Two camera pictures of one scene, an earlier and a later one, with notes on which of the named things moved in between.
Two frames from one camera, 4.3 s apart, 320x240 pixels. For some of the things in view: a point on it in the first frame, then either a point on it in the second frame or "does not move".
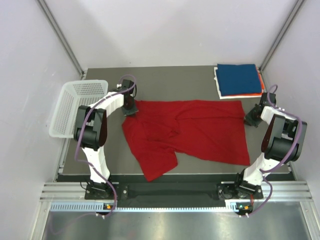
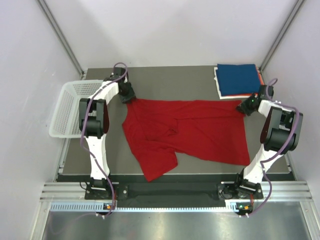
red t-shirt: (212, 132) does not move
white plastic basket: (72, 95) does not move
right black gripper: (248, 119) to (242, 107)
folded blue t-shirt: (238, 79) does not move
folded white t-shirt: (221, 97) does not move
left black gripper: (132, 111) to (125, 99)
